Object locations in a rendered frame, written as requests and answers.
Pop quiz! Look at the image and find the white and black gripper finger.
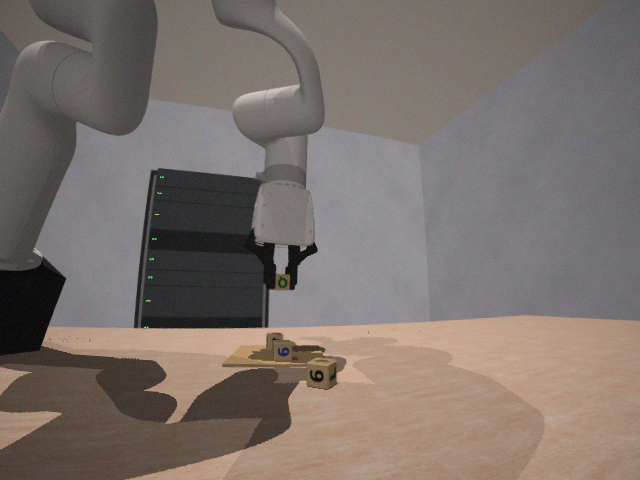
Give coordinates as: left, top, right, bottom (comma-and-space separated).
285, 242, 318, 290
243, 227, 276, 289

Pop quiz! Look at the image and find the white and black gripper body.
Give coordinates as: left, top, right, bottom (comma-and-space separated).
252, 180, 315, 249

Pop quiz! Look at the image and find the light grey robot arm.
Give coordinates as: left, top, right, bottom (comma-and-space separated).
0, 0, 325, 271

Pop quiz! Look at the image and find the tan flat mat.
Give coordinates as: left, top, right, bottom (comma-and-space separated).
222, 345, 325, 367

